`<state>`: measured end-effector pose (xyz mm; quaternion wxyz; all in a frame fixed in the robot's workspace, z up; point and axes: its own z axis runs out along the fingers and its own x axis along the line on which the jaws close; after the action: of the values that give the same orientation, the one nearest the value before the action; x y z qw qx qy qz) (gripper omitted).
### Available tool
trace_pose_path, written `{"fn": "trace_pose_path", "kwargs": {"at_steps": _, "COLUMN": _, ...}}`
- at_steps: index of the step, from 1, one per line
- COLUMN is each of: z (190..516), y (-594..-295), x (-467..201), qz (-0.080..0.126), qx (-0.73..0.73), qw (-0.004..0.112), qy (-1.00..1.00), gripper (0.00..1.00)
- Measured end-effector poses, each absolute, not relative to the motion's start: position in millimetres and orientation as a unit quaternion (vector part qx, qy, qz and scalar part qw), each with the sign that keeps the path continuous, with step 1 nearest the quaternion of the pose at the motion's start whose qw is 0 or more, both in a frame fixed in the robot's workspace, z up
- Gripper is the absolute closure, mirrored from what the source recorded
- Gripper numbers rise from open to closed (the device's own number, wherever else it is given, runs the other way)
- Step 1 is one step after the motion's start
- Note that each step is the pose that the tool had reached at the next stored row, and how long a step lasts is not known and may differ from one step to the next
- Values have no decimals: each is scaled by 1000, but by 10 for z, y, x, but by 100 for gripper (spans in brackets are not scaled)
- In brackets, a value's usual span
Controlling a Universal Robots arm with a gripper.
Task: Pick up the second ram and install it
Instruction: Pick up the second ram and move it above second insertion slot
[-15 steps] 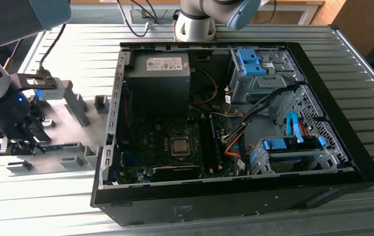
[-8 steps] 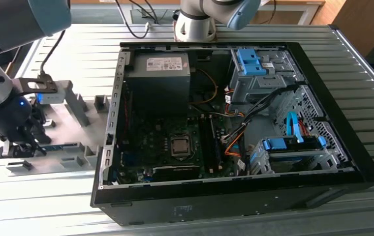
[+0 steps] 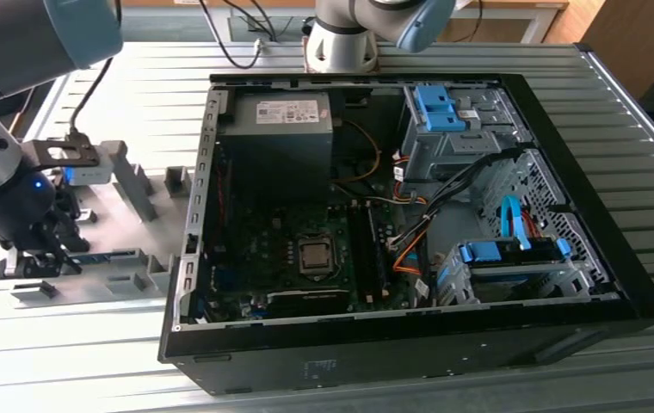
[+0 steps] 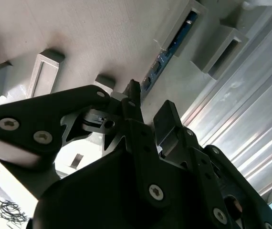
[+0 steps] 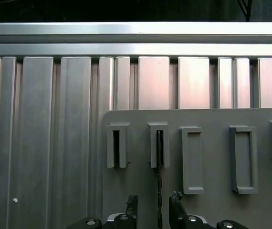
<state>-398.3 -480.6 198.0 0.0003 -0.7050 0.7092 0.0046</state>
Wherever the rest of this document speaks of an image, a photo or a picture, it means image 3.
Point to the black PC case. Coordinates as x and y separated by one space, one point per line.
362 357

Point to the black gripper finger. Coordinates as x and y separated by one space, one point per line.
40 262
71 232

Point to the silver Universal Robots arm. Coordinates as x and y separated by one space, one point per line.
17 38

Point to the blue RAM stick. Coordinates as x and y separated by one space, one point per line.
95 259

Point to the blue plastic disk carrier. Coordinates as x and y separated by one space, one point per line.
482 251
436 107

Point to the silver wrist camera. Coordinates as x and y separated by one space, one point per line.
92 175

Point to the wooden desk with white frame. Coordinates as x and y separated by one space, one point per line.
542 26

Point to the black camera bracket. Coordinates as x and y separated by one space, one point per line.
88 155

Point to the grey plastic parts rack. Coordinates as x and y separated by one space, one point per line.
132 232

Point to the black graphics card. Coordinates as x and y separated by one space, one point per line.
310 301

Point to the black CPU socket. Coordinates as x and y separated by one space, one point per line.
318 238

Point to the wooden desk with grey frame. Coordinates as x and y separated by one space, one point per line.
160 11

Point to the green motherboard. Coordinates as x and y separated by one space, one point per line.
258 258

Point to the silver CPU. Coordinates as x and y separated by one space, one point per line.
315 256

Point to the black RAM slot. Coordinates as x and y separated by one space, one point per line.
357 254

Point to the black hard disk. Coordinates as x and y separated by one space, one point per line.
533 251

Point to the brown wooden cabinet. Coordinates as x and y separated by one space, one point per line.
637 38

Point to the grey metal drive cage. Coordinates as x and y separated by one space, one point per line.
465 146
533 275

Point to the grey power supply unit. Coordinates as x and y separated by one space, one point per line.
243 125

